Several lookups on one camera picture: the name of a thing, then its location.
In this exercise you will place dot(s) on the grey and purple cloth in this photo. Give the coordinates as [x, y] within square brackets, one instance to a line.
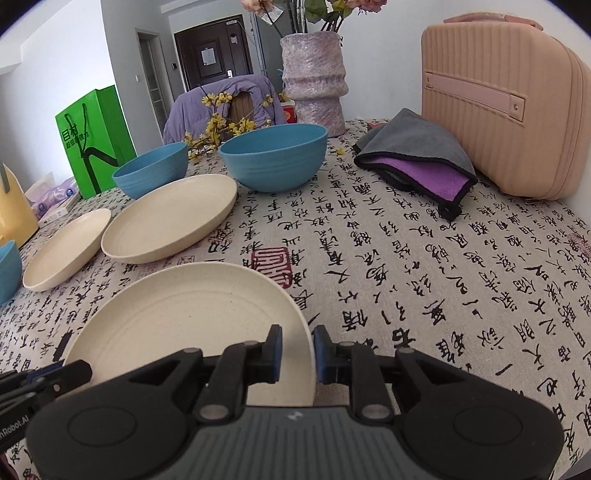
[415, 134]

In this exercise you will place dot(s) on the yellow flower branch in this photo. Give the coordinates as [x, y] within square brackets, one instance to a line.
[242, 125]

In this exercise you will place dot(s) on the grey refrigerator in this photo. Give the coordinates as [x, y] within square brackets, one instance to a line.
[268, 50]

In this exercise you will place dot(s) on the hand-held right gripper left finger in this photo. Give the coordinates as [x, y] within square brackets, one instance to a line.
[275, 353]

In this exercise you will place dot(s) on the green paper bag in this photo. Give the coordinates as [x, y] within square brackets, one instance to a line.
[92, 129]

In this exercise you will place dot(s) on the dried rose bouquet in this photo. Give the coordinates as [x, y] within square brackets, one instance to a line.
[318, 9]

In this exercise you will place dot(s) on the printed tablecloth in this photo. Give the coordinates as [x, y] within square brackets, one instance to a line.
[369, 277]

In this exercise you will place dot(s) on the purple puffer jacket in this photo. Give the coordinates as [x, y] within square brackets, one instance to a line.
[194, 106]

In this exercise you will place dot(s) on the cream round plate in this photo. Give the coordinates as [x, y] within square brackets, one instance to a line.
[171, 217]
[64, 249]
[184, 304]

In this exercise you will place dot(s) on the purple tissue packet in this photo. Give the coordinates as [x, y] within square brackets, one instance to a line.
[55, 194]

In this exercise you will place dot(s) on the dark red book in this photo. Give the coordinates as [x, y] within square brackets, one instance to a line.
[376, 124]

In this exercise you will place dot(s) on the yellow bag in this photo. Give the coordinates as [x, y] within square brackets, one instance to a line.
[16, 212]

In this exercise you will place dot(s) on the pink ribbed case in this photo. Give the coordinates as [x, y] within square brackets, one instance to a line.
[498, 138]

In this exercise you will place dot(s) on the blue bowl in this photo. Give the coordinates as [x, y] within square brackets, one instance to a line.
[272, 166]
[9, 277]
[152, 177]

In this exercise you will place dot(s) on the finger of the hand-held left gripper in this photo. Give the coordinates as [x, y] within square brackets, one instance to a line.
[74, 374]

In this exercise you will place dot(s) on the wooden chair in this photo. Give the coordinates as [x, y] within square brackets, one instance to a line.
[242, 105]

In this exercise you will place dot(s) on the pink textured vase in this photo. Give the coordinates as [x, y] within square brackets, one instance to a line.
[314, 83]

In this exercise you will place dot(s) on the red box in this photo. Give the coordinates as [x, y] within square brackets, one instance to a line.
[290, 113]

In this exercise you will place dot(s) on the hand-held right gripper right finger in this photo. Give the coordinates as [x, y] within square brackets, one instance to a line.
[321, 357]

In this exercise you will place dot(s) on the dark brown door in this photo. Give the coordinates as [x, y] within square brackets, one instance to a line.
[217, 46]

